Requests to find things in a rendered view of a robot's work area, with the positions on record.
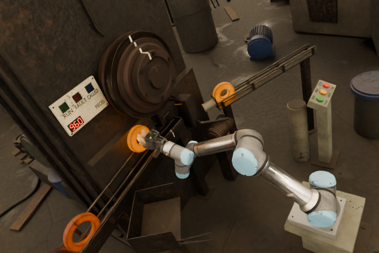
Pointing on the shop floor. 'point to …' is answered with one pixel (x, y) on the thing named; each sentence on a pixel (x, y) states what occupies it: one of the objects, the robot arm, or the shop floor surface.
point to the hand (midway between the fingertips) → (137, 136)
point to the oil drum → (192, 17)
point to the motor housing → (229, 170)
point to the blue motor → (260, 43)
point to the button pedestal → (324, 128)
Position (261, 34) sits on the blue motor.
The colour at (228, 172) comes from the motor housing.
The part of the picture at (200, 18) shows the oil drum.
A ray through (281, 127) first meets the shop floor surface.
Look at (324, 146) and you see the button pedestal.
